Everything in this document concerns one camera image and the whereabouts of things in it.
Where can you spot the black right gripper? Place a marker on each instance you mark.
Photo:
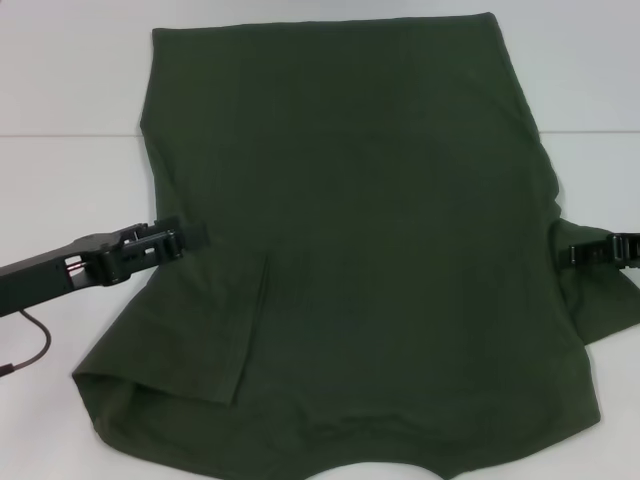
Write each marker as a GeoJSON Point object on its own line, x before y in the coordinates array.
{"type": "Point", "coordinates": [632, 252]}

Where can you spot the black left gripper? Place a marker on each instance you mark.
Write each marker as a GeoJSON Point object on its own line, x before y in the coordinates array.
{"type": "Point", "coordinates": [45, 277]}

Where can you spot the dark green t-shirt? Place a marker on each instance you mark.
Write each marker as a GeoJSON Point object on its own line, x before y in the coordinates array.
{"type": "Point", "coordinates": [350, 225]}

